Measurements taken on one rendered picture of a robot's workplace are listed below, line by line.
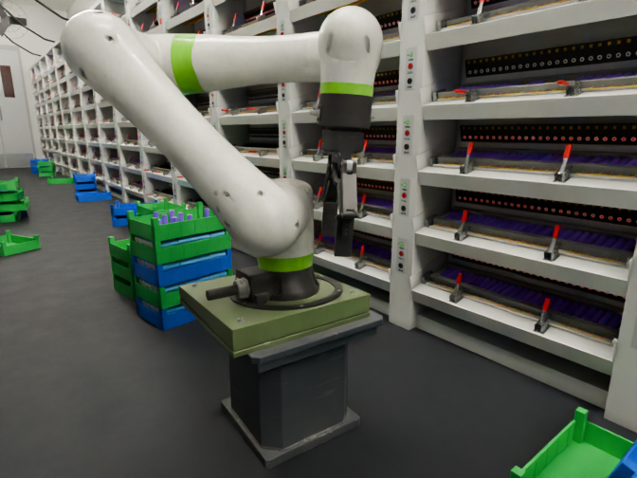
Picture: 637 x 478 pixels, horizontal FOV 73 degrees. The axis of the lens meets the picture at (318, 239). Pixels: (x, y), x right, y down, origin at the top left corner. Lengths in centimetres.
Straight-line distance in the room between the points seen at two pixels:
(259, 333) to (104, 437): 50
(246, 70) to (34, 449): 93
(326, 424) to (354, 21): 81
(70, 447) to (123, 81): 79
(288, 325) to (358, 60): 49
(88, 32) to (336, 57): 40
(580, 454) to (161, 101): 109
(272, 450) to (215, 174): 59
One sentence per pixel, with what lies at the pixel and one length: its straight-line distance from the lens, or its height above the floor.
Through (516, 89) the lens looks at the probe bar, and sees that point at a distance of 131.
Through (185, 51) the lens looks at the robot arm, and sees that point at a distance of 95.
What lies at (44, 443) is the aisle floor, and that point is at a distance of 123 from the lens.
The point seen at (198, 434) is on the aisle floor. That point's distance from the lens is 112.
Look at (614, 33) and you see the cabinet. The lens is 140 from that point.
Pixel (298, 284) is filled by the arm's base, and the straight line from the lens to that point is 92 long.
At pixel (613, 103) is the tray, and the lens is 117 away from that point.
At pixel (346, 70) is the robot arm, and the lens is 75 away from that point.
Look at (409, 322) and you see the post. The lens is 156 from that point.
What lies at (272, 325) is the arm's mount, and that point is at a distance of 83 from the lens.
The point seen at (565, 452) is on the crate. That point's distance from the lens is 116.
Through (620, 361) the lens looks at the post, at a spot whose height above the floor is 16.
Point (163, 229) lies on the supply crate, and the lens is 153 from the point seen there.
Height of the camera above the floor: 68
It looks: 14 degrees down
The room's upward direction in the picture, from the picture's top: straight up
